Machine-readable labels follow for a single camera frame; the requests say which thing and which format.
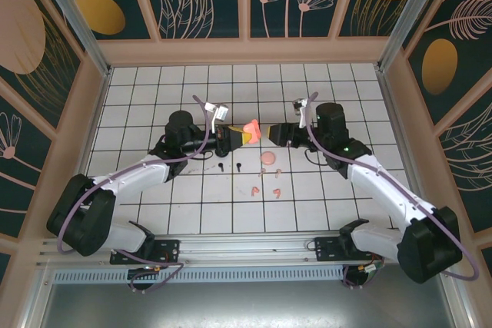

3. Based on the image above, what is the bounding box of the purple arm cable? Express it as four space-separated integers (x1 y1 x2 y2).
56 94 217 295
298 91 480 291

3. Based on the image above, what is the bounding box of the coral pink earbud charging case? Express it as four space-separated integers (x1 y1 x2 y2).
243 119 261 147

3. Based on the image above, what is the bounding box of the grey metal panel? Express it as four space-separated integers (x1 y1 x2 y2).
40 281 468 328

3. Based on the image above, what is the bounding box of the aluminium corner post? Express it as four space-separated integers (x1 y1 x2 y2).
32 0 113 78
377 0 449 74

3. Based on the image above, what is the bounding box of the base electronics board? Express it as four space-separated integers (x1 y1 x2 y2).
357 260 385 279

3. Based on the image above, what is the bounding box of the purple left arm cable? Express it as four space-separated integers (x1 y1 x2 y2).
56 94 217 295

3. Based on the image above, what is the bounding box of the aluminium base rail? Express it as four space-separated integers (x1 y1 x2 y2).
36 231 457 267

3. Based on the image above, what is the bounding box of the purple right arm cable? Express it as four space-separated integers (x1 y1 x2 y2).
298 91 480 291

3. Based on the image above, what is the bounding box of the slotted grey cable duct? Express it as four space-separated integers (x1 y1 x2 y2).
53 268 345 283

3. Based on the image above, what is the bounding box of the aluminium table side rail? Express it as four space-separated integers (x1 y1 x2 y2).
375 68 476 328
21 68 112 328

